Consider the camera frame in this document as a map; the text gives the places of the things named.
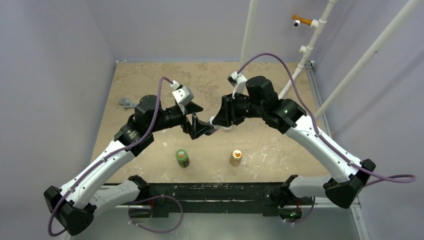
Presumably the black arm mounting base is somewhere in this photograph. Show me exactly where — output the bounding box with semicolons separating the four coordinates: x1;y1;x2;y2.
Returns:
125;182;313;219

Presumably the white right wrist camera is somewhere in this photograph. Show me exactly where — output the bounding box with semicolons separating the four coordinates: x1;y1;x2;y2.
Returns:
227;71;247;99

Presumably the green pill bottle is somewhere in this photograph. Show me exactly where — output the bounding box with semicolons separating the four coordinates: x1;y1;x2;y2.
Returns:
175;148;190;168

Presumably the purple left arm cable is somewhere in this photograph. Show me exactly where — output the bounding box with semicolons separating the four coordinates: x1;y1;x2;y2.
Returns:
48;76;184;238

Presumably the red handled adjustable wrench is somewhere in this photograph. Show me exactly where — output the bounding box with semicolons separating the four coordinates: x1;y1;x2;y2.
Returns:
118;97;136;109

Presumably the white capped dark pill bottle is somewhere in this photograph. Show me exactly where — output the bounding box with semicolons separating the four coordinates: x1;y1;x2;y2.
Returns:
205;116;217;136

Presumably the white PVC pipe frame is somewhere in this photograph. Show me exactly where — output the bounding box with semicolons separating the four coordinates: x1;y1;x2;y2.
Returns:
249;0;424;124

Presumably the aluminium extrusion frame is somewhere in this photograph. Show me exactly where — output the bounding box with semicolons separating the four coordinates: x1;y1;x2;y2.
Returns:
61;60;370;240

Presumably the amber pill bottle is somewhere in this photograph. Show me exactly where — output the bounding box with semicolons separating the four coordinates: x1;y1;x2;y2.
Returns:
229;149;243;167

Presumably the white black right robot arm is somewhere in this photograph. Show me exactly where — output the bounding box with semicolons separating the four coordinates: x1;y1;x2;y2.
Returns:
209;76;376;209

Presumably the clear plastic pill organizer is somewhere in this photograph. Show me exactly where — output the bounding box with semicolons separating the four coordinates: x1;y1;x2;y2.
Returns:
223;126;233;132

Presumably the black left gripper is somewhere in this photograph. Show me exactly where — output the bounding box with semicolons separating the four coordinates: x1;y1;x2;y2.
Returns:
148;100;213;139

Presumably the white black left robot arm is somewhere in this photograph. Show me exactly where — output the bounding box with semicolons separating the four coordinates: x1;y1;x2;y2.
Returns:
43;95;215;236

